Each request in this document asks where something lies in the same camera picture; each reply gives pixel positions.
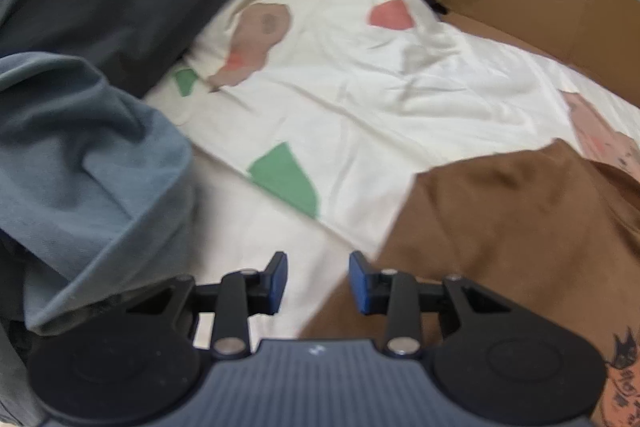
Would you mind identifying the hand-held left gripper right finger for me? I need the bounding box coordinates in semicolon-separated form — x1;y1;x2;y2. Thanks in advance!
348;251;516;360

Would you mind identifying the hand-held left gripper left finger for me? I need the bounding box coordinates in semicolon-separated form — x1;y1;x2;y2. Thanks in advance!
125;251;290;360

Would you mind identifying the brown t-shirt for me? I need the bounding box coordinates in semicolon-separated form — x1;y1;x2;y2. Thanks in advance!
297;139;640;427

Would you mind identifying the bear print blanket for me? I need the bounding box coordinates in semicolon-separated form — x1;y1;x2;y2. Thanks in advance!
142;0;640;350

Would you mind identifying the grey-blue garment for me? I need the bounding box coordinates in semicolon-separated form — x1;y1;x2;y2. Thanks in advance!
0;52;196;338

